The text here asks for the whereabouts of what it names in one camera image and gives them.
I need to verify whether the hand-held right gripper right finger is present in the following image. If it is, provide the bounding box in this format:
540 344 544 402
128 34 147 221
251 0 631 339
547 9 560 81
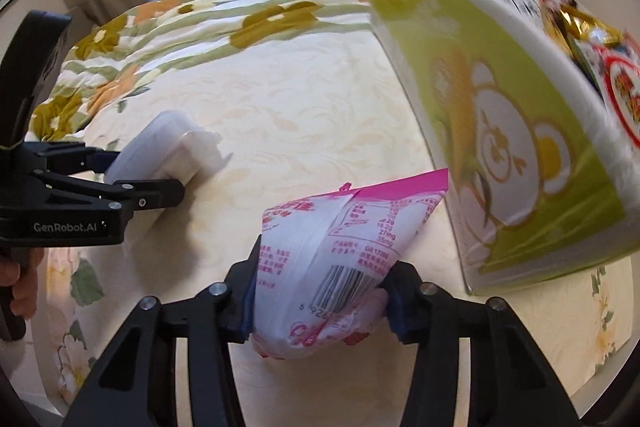
382 262 581 427

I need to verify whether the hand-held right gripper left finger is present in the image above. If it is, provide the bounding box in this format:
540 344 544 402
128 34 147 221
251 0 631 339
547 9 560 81
62 234 263 427

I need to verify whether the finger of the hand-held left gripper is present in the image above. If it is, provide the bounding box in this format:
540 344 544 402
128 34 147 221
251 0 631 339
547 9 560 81
12 142 122 180
30 171 187 228

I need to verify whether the white plastic jar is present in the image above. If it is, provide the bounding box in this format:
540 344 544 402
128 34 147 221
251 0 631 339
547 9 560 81
102 111 223 188

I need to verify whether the pink white snack packet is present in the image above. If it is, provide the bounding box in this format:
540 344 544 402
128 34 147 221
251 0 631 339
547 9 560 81
250 168 451 360

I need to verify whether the green cartoon storage box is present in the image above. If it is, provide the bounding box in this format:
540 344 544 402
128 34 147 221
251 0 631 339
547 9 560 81
361 0 640 297

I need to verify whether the person's left hand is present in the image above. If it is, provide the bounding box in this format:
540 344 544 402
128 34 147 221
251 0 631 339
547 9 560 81
0 249 45 320

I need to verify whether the green floral blanket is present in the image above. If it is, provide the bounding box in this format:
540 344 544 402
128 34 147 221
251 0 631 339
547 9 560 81
27 0 373 148

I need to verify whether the cream floral tablecloth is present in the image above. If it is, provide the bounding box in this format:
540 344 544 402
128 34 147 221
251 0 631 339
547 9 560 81
30 27 636 408

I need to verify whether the red round label packet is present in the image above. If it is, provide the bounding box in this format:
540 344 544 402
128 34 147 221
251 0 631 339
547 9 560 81
570 42 640 138

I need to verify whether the gold foil snack packet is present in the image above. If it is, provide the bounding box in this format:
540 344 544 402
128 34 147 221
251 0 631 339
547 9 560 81
542 0 623 58

